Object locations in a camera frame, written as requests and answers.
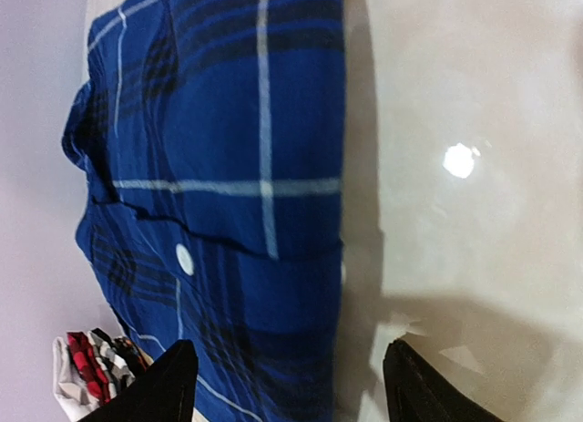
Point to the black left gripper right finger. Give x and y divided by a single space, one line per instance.
416 392

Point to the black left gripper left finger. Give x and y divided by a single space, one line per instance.
165 393

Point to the blue plaid flannel shirt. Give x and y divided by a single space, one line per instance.
211 135

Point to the black shirt with white letters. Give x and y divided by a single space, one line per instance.
119 358

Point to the red black plaid shirt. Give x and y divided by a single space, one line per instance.
88 367

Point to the white folded t-shirt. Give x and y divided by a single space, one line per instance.
69 390

